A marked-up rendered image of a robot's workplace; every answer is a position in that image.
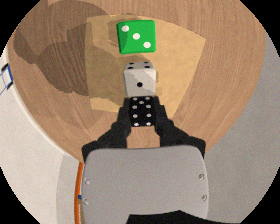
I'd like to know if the black die with white pips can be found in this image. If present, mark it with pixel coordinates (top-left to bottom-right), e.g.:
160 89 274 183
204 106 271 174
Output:
129 96 155 127

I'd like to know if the tan flat square mat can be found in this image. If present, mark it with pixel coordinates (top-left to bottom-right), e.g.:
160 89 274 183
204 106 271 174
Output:
85 14 206 118

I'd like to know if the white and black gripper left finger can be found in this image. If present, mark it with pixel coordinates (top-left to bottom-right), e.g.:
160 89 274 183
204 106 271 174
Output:
81 98 132 164

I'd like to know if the green die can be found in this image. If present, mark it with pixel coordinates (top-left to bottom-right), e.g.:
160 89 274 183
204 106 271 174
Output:
116 20 156 55

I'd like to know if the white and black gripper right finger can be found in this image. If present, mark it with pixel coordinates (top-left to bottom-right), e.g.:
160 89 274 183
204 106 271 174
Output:
153 96 206 160

